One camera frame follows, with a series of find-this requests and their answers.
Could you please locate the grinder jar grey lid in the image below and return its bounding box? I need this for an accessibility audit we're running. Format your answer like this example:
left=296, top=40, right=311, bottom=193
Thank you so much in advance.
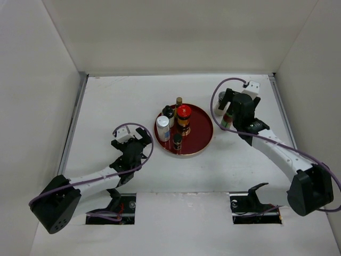
left=214, top=91, right=228, bottom=116

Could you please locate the sauce bottle yellow cap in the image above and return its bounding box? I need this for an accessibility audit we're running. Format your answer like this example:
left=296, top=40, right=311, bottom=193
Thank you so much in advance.
left=220, top=111, right=233, bottom=129

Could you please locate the white jar silver lid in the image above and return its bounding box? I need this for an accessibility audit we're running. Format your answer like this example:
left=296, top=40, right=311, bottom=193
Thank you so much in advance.
left=156, top=116, right=170, bottom=142

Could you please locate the small black cap spice jar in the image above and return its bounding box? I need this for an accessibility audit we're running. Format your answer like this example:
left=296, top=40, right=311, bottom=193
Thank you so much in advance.
left=173, top=133, right=182, bottom=151

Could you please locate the white jar black pump lid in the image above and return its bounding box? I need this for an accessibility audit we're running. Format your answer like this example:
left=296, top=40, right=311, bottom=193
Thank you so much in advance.
left=162, top=105, right=175, bottom=129

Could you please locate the jar with red lid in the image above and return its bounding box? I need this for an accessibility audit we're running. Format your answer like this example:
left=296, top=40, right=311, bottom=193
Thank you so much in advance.
left=177, top=105, right=192, bottom=136

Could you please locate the small yellow label bottle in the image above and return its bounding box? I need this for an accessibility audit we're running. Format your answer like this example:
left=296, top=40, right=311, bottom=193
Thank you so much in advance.
left=175, top=97, right=183, bottom=109

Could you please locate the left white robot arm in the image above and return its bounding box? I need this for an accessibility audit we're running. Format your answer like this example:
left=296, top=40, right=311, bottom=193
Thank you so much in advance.
left=29, top=123, right=154, bottom=234

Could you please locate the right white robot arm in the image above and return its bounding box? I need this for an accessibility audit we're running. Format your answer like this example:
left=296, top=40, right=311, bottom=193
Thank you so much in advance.
left=223, top=89, right=334, bottom=216

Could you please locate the round red lacquer tray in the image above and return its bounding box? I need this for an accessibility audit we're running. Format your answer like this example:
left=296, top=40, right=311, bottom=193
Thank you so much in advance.
left=153, top=103, right=214, bottom=156

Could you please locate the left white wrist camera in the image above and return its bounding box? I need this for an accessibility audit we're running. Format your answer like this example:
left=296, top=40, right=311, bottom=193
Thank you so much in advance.
left=112, top=126, right=134, bottom=143

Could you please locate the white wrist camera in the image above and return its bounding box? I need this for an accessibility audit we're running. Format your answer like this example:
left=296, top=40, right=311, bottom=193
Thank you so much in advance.
left=241, top=81, right=261, bottom=99
left=112, top=126, right=134, bottom=143

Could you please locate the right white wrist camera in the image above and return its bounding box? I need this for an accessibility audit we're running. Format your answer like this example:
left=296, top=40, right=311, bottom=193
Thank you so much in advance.
left=241, top=81, right=261, bottom=99

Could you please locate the right aluminium table rail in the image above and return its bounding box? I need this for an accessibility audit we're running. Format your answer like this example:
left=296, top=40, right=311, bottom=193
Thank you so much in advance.
left=268, top=73, right=297, bottom=149

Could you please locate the aluminium table rail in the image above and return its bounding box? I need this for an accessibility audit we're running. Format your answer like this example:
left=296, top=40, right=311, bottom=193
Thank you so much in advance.
left=268, top=73, right=297, bottom=149
left=56, top=71, right=89, bottom=175

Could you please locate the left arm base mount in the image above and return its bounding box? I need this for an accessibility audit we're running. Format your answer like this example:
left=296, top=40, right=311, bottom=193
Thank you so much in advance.
left=85, top=189, right=137, bottom=225

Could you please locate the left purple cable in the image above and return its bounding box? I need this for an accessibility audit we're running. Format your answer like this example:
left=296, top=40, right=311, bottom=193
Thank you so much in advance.
left=28, top=122, right=155, bottom=222

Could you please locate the left aluminium table rail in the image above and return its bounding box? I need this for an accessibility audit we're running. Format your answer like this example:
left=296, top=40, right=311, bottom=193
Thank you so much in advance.
left=56, top=71, right=89, bottom=175

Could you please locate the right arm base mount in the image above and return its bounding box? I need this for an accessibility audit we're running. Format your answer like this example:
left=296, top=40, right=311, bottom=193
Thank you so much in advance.
left=229, top=182, right=282, bottom=225

